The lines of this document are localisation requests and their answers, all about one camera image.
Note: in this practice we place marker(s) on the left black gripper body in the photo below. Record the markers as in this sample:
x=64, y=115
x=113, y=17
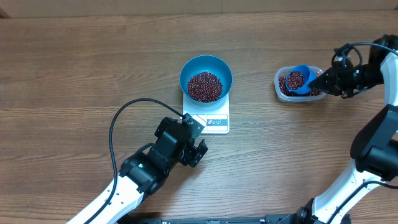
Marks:
x=163, y=128

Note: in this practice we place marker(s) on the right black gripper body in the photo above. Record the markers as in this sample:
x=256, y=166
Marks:
x=347, y=82

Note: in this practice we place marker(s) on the blue plastic measuring scoop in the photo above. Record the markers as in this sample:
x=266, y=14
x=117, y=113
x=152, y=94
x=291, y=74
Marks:
x=309, y=76

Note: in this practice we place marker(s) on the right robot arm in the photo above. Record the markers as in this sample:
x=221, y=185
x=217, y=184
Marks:
x=373, y=151

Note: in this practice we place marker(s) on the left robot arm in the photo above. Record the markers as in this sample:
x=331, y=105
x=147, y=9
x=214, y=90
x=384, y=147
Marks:
x=143, y=173

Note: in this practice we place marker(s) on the white digital kitchen scale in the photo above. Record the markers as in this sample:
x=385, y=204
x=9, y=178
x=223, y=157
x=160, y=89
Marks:
x=214, y=116

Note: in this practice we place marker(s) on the red beans in bowl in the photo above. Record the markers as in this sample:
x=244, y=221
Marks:
x=204, y=87

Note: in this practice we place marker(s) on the teal round bowl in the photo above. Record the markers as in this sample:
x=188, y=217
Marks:
x=207, y=63

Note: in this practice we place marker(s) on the red adzuki beans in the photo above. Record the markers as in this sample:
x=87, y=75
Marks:
x=294, y=81

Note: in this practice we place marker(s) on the clear plastic food container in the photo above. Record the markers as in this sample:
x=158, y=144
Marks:
x=283, y=72

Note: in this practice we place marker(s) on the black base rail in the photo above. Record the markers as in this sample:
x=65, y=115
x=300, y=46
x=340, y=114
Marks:
x=268, y=219

